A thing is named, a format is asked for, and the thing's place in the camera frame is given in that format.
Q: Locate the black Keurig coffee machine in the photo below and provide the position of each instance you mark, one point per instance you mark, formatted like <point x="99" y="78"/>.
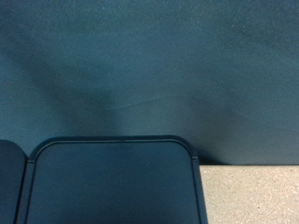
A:
<point x="112" y="186"/>

